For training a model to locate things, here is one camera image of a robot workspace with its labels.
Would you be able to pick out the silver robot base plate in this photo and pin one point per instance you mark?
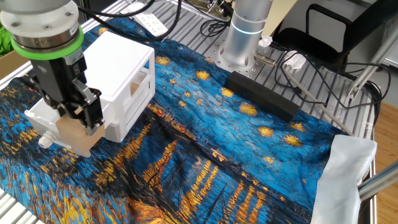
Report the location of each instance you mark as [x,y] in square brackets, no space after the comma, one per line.
[214,53]

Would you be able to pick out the white power strip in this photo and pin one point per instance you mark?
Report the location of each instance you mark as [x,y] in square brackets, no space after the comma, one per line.
[152,25]

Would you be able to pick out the starry night painted tablecloth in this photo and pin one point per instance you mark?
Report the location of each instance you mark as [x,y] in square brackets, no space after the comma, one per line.
[186,186]

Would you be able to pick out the black office chair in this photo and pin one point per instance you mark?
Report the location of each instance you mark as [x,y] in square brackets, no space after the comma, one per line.
[367,28]

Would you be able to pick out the beige board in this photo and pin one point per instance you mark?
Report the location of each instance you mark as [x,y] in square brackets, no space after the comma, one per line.
[280,15]

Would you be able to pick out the black foam block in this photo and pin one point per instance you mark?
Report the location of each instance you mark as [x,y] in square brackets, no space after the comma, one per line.
[264,96]

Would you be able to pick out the open cardboard box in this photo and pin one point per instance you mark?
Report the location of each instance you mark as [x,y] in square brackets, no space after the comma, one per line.
[12,65]

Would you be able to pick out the white drawer with knob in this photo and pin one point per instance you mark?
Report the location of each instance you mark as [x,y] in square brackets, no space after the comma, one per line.
[40,119]

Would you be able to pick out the aluminium frame strut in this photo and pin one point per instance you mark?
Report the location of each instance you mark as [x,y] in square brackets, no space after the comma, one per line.
[379,182]
[371,67]

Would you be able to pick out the green cloth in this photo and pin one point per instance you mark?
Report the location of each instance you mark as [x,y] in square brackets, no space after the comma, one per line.
[3,43]

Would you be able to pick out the white crumpled wrap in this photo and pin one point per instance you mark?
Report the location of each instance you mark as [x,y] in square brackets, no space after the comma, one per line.
[265,41]
[295,60]

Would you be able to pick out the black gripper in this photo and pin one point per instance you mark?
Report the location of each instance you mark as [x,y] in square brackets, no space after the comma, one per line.
[53,81]

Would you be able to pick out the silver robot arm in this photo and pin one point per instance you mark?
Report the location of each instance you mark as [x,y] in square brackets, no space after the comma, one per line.
[245,40]

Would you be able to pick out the light wooden cube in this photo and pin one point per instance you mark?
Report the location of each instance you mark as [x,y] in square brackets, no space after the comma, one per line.
[76,137]

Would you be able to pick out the white plastic drawer cabinet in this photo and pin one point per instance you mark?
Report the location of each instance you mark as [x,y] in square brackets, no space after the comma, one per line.
[124,62]

